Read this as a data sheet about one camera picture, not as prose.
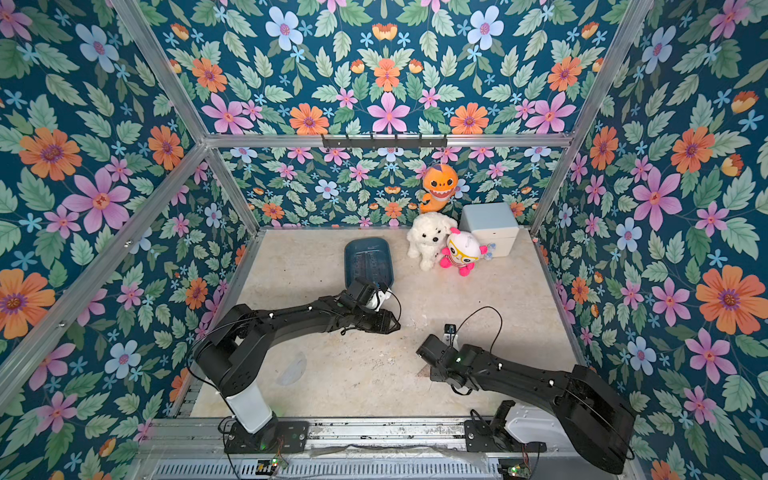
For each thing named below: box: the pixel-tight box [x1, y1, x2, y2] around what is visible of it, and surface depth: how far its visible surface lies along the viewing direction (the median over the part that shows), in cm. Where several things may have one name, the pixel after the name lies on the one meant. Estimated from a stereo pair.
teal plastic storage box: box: [344, 237, 394, 289], surface depth 110 cm
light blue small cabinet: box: [459, 202, 520, 257], surface depth 105 cm
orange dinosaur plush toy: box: [419, 164, 459, 214], surface depth 100 cm
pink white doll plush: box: [439, 227, 489, 277], surface depth 97 cm
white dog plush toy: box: [407, 211, 458, 271], surface depth 98 cm
